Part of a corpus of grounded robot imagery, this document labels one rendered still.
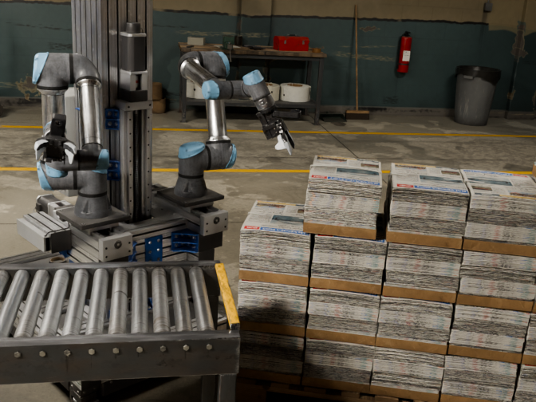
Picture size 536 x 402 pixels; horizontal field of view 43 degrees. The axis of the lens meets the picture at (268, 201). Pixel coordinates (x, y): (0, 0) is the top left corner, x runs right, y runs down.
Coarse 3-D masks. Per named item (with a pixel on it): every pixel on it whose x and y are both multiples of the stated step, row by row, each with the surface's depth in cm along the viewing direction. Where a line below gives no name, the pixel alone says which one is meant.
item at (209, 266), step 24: (0, 264) 230; (24, 264) 231; (48, 264) 232; (72, 264) 233; (96, 264) 234; (120, 264) 236; (144, 264) 237; (168, 264) 238; (192, 264) 239; (48, 288) 231; (168, 288) 239; (216, 288) 242
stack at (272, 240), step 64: (256, 256) 271; (320, 256) 268; (384, 256) 264; (448, 256) 260; (512, 256) 257; (256, 320) 280; (320, 320) 276; (384, 320) 272; (448, 320) 267; (512, 320) 264; (256, 384) 290; (384, 384) 281; (448, 384) 277; (512, 384) 272
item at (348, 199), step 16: (320, 176) 260; (336, 176) 261; (352, 176) 263; (368, 176) 265; (320, 192) 260; (336, 192) 259; (352, 192) 258; (368, 192) 257; (320, 208) 262; (336, 208) 261; (352, 208) 260; (368, 208) 259; (336, 224) 263; (352, 224) 262; (368, 224) 261
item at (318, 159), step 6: (318, 156) 289; (324, 156) 290; (330, 156) 290; (336, 156) 291; (318, 162) 281; (324, 162) 282; (330, 162) 282; (336, 162) 283; (342, 162) 283; (348, 162) 284; (354, 162) 284; (360, 162) 285; (366, 162) 286; (372, 162) 287; (378, 162) 288; (372, 168) 277; (378, 168) 278
